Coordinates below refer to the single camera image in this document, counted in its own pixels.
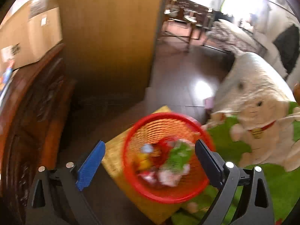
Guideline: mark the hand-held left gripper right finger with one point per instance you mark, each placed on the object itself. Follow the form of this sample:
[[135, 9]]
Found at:
[[207, 161]]

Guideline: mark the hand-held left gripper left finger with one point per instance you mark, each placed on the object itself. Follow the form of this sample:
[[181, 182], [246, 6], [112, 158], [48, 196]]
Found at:
[[91, 166]]

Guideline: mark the large white tissue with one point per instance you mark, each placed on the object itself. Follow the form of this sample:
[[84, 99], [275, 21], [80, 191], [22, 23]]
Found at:
[[168, 177]]

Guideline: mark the red mesh basket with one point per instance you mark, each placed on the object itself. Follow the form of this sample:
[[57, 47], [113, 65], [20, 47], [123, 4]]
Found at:
[[150, 126]]

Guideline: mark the yellow square mat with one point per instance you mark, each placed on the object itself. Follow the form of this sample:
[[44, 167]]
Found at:
[[114, 150]]

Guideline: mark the dark carved wooden furniture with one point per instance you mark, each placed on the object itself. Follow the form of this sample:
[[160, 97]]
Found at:
[[30, 121]]

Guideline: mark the cartoon printed blanket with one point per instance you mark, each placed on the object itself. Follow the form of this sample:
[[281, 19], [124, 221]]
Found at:
[[257, 79]]

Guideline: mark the wooden cabinet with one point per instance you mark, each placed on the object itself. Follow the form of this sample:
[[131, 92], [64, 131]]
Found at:
[[105, 39]]

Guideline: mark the black coat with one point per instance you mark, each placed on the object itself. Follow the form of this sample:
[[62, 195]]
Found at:
[[288, 44]]

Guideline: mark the wooden table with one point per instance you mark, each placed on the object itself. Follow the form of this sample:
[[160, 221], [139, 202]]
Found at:
[[182, 21]]

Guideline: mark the cardboard box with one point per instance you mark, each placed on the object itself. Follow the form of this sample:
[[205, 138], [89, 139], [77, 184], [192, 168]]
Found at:
[[30, 35]]

